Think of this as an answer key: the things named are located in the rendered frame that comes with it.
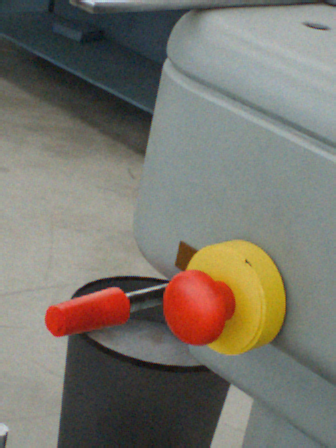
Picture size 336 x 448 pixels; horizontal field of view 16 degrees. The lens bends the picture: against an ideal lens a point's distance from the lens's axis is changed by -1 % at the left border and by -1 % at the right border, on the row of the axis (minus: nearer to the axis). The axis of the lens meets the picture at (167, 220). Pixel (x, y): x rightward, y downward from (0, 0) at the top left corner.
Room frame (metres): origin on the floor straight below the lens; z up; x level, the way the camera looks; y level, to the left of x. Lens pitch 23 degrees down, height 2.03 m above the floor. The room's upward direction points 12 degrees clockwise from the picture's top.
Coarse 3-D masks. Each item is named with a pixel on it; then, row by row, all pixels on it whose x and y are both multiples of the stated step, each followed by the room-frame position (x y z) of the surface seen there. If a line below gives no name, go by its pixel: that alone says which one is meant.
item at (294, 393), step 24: (216, 360) 0.70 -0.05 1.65; (240, 360) 0.69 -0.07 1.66; (264, 360) 0.68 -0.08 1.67; (288, 360) 0.66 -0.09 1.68; (240, 384) 0.69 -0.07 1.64; (264, 384) 0.67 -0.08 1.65; (288, 384) 0.66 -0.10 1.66; (312, 384) 0.65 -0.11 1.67; (288, 408) 0.66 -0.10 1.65; (312, 408) 0.65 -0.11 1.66; (312, 432) 0.64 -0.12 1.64
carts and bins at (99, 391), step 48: (96, 288) 2.85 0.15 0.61; (144, 288) 2.93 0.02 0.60; (96, 336) 2.77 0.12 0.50; (144, 336) 2.83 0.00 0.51; (96, 384) 2.53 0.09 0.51; (144, 384) 2.49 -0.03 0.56; (192, 384) 2.52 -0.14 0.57; (96, 432) 2.52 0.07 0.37; (144, 432) 2.50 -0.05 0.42; (192, 432) 2.55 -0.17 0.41
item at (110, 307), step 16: (112, 288) 0.65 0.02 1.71; (160, 288) 0.67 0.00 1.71; (64, 304) 0.62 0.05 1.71; (80, 304) 0.62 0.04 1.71; (96, 304) 0.63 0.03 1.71; (112, 304) 0.63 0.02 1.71; (128, 304) 0.64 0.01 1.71; (144, 304) 0.66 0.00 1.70; (48, 320) 0.61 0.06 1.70; (64, 320) 0.61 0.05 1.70; (80, 320) 0.61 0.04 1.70; (96, 320) 0.62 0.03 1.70; (112, 320) 0.63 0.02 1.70
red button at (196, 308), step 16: (192, 272) 0.55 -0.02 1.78; (176, 288) 0.54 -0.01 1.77; (192, 288) 0.54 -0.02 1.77; (208, 288) 0.54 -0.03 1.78; (224, 288) 0.56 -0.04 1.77; (176, 304) 0.54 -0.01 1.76; (192, 304) 0.54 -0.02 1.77; (208, 304) 0.53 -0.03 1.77; (224, 304) 0.54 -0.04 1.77; (176, 320) 0.54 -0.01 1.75; (192, 320) 0.53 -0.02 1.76; (208, 320) 0.53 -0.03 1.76; (224, 320) 0.53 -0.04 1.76; (176, 336) 0.54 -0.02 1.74; (192, 336) 0.53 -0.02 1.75; (208, 336) 0.53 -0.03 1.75
